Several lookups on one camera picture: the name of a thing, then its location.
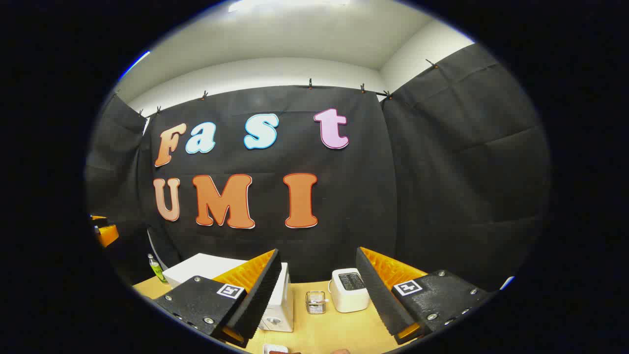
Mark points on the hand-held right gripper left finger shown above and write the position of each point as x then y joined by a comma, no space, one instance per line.
255,300

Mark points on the green drink bottle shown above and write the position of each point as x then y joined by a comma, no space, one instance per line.
157,270

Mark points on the white microwave oven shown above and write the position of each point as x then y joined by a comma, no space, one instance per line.
196,268

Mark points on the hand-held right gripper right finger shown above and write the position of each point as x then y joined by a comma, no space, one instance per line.
381,300

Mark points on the black backdrop cloth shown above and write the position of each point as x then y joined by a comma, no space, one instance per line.
373,196

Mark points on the white rectangular dish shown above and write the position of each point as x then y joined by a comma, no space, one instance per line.
271,348

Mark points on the row of black cloth clips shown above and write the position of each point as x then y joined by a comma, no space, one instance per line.
310,83

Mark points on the white toaster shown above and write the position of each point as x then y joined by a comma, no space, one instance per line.
349,295

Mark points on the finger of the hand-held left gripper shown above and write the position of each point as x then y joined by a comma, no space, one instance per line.
107,235
98,217

